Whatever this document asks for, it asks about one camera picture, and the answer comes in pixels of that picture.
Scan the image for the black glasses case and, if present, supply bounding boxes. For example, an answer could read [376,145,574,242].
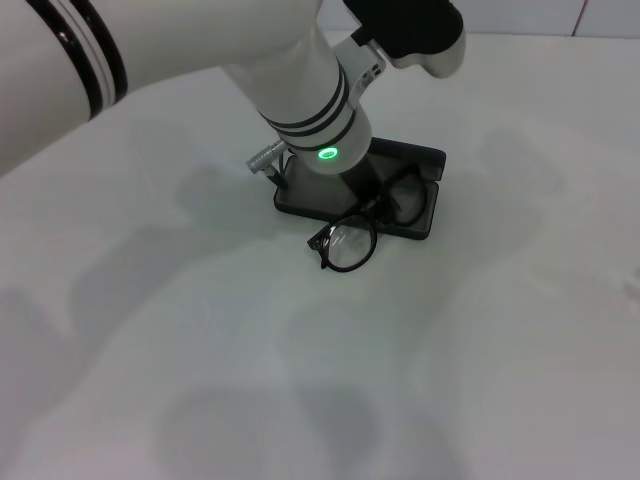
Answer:
[273,135,447,241]

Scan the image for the left arm cable with connectors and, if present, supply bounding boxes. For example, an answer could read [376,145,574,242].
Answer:
[244,141,292,192]

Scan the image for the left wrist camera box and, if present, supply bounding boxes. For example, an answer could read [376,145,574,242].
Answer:
[330,0,468,99]

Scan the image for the black glasses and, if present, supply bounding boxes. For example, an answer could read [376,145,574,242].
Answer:
[307,164,429,274]

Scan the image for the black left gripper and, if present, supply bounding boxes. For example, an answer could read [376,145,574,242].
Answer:
[341,154,397,224]

